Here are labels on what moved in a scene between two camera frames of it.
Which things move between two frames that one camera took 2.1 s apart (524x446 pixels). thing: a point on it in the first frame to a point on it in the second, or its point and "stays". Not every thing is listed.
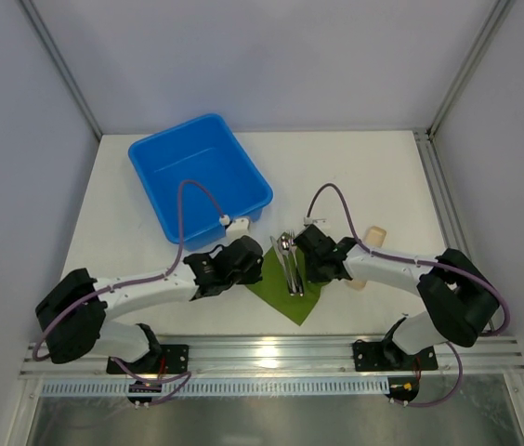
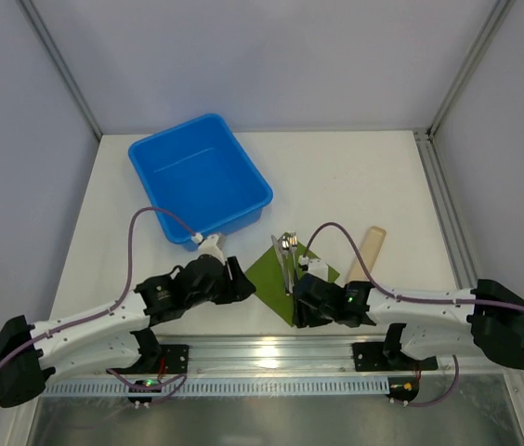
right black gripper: x=308 y=255 to x=306 y=303
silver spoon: x=284 y=247 stays
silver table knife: x=282 y=264 stays
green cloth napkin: x=274 y=285 stays
